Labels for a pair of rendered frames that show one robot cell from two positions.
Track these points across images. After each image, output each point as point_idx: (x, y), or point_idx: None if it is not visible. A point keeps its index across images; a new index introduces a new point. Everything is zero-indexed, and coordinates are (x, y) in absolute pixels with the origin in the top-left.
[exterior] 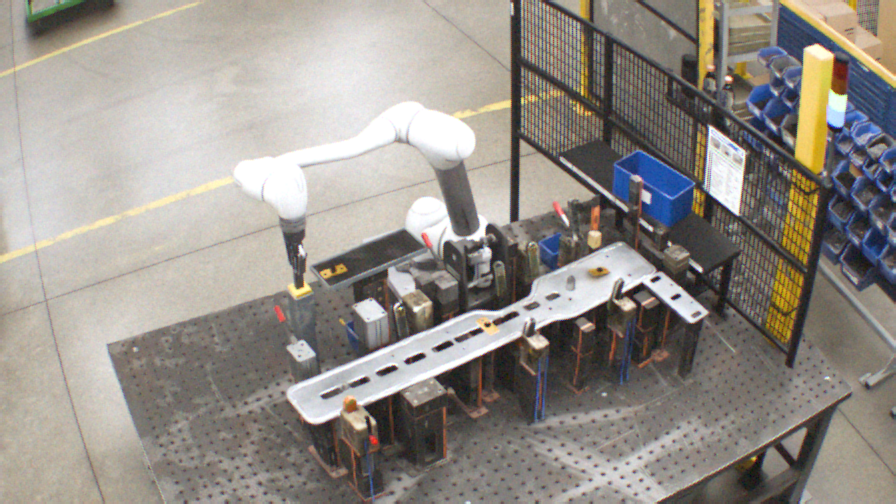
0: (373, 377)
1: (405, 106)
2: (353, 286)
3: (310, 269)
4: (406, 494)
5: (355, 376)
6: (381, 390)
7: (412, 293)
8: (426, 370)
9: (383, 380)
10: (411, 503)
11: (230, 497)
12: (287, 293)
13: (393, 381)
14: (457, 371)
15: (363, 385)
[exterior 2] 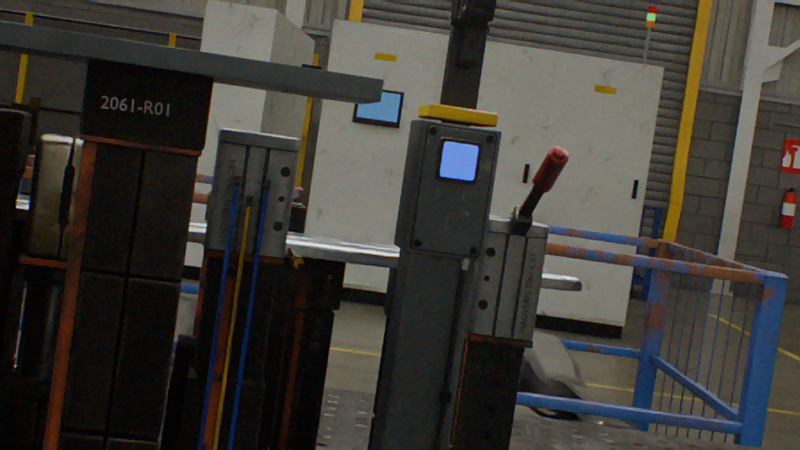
0: (328, 241)
1: None
2: (191, 204)
3: (381, 95)
4: (328, 449)
5: (370, 249)
6: (332, 237)
7: (73, 137)
8: (191, 219)
9: (309, 237)
10: (332, 442)
11: None
12: (499, 146)
13: (287, 232)
14: (6, 354)
15: (366, 245)
